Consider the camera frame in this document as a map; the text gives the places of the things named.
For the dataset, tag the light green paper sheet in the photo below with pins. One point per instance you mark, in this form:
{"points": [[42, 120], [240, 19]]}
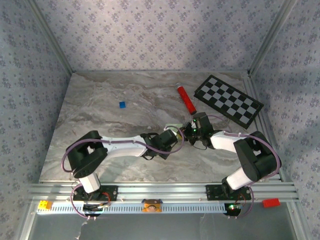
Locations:
{"points": [[177, 125]]}

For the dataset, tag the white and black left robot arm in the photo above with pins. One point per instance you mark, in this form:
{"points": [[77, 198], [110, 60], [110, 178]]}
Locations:
{"points": [[85, 153]]}

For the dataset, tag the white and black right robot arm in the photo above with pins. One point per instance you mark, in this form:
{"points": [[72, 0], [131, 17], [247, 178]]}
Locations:
{"points": [[257, 155]]}

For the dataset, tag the red glitter tube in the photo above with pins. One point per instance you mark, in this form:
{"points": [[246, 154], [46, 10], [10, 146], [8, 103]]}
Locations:
{"points": [[186, 98]]}

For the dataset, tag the black and white checkerboard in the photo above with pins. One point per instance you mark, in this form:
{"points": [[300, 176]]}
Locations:
{"points": [[225, 97]]}

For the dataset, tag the small blue block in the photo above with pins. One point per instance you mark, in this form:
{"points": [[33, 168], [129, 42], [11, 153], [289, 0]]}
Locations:
{"points": [[122, 104]]}

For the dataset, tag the grey metal panel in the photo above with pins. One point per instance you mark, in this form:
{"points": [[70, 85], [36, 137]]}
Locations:
{"points": [[175, 227]]}

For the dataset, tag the red toy brick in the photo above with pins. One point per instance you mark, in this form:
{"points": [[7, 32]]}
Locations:
{"points": [[271, 202]]}

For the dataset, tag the yellow toy brick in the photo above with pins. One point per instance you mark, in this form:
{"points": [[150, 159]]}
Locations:
{"points": [[45, 205]]}

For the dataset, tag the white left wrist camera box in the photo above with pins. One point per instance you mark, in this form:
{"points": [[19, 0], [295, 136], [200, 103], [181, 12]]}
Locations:
{"points": [[168, 128]]}

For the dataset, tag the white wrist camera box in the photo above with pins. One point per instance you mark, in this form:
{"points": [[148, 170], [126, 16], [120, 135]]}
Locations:
{"points": [[198, 123], [168, 128]]}

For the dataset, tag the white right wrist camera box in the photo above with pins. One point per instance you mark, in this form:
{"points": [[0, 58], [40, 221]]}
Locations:
{"points": [[198, 123]]}

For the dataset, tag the long aluminium mounting rail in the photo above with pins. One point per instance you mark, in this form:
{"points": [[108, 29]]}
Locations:
{"points": [[162, 191]]}

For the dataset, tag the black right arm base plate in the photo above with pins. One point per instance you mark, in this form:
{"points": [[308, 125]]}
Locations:
{"points": [[212, 192]]}

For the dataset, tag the orange clamp on rail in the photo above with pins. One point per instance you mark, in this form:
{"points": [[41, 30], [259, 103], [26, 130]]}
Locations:
{"points": [[151, 206]]}

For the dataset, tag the aluminium side rail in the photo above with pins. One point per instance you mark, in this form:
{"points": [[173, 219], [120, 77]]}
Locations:
{"points": [[249, 85]]}

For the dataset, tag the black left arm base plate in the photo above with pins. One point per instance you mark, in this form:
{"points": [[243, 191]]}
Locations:
{"points": [[112, 193]]}

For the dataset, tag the aluminium frame post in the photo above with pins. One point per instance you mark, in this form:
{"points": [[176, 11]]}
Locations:
{"points": [[272, 35]]}

